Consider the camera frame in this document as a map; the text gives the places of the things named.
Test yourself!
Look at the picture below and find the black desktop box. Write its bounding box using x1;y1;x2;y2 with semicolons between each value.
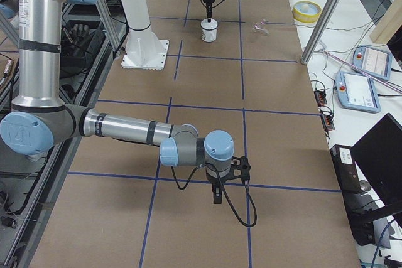
330;144;372;194

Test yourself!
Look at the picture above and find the teach pendant tablet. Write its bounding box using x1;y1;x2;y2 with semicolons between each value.
335;71;381;113
352;45;391;81

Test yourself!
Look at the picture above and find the near teach pendant tablet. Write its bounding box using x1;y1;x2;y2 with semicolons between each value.
335;71;381;113

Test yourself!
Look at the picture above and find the white ceramic cup lid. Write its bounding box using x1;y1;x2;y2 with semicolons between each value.
201;18;218;31

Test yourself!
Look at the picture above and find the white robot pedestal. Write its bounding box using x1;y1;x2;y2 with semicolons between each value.
121;0;158;52

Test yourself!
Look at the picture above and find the black camera cable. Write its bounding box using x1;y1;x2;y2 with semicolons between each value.
171;166;258;227

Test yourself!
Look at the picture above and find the green tipped metal rod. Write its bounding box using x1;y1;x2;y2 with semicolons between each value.
318;48;401;95

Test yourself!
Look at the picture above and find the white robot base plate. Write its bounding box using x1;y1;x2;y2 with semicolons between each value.
121;38;169;70

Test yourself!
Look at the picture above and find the far teach pendant tablet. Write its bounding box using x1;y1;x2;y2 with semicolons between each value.
352;45;391;81

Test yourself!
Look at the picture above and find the yellow tape roll with dish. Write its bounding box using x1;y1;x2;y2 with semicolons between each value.
292;1;322;24

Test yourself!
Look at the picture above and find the black computer monitor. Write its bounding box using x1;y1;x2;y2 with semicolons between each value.
352;113;402;205

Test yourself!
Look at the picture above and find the clear glass funnel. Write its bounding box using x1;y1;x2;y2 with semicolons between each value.
252;18;269;35

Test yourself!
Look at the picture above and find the aluminium frame post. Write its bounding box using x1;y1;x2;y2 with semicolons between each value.
301;0;340;65

